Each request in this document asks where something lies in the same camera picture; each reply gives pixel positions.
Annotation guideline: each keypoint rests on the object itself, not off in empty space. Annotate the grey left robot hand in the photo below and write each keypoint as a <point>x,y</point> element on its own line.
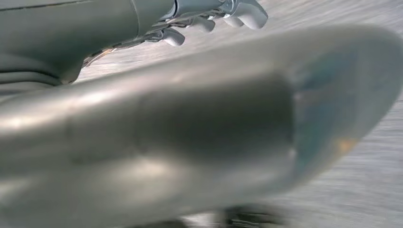
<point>189,126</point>

